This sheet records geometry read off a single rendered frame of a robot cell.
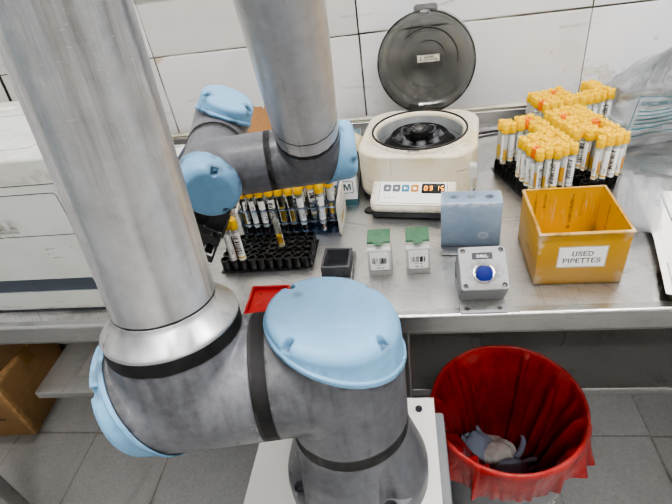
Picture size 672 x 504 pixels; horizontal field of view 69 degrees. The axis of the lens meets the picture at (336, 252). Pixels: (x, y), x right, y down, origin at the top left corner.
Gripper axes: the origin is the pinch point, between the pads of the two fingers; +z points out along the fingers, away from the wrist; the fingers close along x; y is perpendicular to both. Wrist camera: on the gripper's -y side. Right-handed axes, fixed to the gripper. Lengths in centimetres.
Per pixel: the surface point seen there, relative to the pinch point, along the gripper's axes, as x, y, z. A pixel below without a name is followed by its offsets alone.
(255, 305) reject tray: -4.9, 16.3, -4.2
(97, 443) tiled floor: 22, -12, 113
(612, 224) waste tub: 4, 64, -39
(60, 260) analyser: -4.4, -16.2, 1.6
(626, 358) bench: 33, 120, 6
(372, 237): 3.9, 30.5, -19.9
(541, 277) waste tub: -2, 56, -29
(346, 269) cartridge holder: 0.0, 28.3, -14.5
